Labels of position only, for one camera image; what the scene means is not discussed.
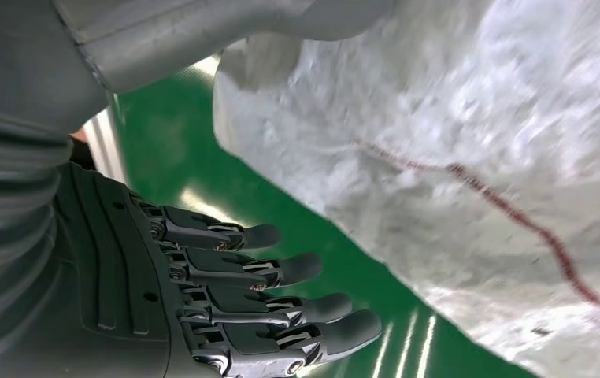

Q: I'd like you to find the green conveyor belt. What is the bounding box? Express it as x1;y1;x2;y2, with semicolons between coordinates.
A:
83;52;539;378

